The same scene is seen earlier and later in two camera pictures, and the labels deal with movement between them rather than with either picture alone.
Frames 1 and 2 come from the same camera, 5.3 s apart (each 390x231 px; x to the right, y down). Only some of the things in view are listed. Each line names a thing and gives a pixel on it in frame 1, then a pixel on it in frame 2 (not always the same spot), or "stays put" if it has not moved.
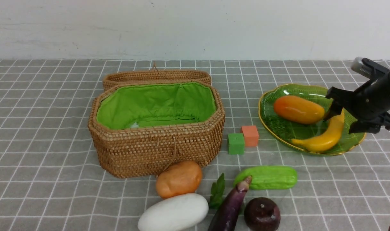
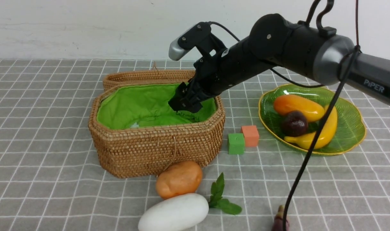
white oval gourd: x=176 y=212 stays put
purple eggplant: x=227 y=215 -> x=277 y=224
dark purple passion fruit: x=261 y=214 -> x=294 y=124
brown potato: x=181 y=177 stays put
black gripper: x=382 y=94 -> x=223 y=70
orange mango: x=298 y=110 stays put
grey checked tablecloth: x=45 y=175 stays put
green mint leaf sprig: x=217 y=190 stays put
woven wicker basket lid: x=115 y=79 stays put
